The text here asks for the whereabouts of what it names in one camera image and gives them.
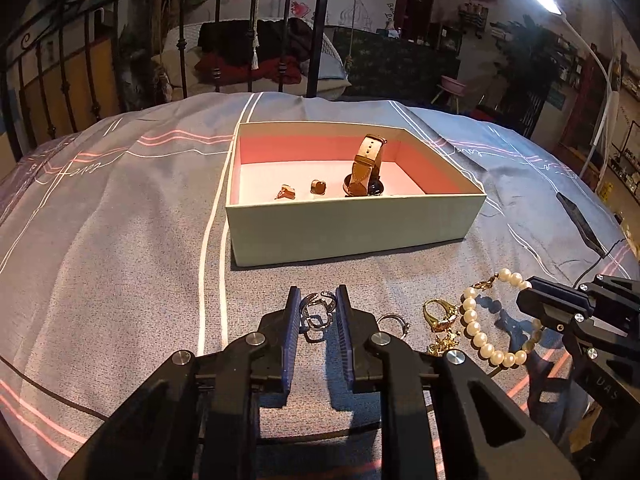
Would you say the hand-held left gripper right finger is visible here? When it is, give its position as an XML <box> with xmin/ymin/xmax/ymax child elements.
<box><xmin>335</xmin><ymin>284</ymin><xmax>581</xmax><ymax>480</ymax></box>

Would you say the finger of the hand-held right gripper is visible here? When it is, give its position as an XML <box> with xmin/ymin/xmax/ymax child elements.
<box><xmin>579</xmin><ymin>274</ymin><xmax>640</xmax><ymax>336</ymax></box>
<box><xmin>516</xmin><ymin>277</ymin><xmax>597</xmax><ymax>334</ymax></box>

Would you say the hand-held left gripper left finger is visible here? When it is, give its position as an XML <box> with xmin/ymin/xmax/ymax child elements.
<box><xmin>57</xmin><ymin>285</ymin><xmax>301</xmax><ymax>480</ymax></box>

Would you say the white pearl bracelet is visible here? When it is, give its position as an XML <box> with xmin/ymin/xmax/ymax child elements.
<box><xmin>460</xmin><ymin>268</ymin><xmax>544</xmax><ymax>368</ymax></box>

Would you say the green jewelry box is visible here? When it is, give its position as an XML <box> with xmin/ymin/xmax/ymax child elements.
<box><xmin>225</xmin><ymin>121</ymin><xmax>487</xmax><ymax>268</ymax></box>

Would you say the grey striped blanket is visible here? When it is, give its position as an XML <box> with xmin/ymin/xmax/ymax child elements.
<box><xmin>0</xmin><ymin>91</ymin><xmax>640</xmax><ymax>480</ymax></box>

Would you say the pink stool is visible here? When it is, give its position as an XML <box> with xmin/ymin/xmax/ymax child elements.
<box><xmin>430</xmin><ymin>75</ymin><xmax>467</xmax><ymax>109</ymax></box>

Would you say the dark green bench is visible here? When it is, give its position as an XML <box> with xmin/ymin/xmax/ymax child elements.
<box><xmin>332</xmin><ymin>29</ymin><xmax>461</xmax><ymax>104</ymax></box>

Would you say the red cloth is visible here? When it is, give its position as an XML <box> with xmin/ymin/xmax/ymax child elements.
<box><xmin>194</xmin><ymin>54</ymin><xmax>304</xmax><ymax>87</ymax></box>

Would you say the dark clothes pile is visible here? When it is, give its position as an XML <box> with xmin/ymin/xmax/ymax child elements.
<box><xmin>197</xmin><ymin>17</ymin><xmax>327</xmax><ymax>69</ymax></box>

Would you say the red phone booth cabinet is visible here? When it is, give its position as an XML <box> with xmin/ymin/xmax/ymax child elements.
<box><xmin>397</xmin><ymin>0</ymin><xmax>437</xmax><ymax>44</ymax></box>

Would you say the black cable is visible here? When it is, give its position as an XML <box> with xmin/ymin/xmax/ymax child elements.
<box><xmin>0</xmin><ymin>357</ymin><xmax>108</xmax><ymax>420</ymax></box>
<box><xmin>571</xmin><ymin>240</ymin><xmax>629</xmax><ymax>286</ymax></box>

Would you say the thin silver ring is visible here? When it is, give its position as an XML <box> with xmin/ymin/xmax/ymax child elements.
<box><xmin>376</xmin><ymin>313</ymin><xmax>412</xmax><ymax>335</ymax></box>

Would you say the gold ring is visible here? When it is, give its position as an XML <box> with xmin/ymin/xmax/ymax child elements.
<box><xmin>422</xmin><ymin>298</ymin><xmax>459</xmax><ymax>332</ymax></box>

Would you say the gold chain trinket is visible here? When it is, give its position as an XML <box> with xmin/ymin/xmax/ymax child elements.
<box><xmin>426</xmin><ymin>331</ymin><xmax>464</xmax><ymax>358</ymax></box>

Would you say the tan leather strap watch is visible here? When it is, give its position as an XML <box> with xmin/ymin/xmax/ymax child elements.
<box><xmin>342</xmin><ymin>133</ymin><xmax>389</xmax><ymax>199</ymax></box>

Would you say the black iron bed frame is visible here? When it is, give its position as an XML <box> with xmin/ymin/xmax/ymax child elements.
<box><xmin>0</xmin><ymin>0</ymin><xmax>332</xmax><ymax>163</ymax></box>

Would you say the white tassel rope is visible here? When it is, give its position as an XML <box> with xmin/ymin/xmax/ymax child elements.
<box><xmin>249</xmin><ymin>0</ymin><xmax>264</xmax><ymax>71</ymax></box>

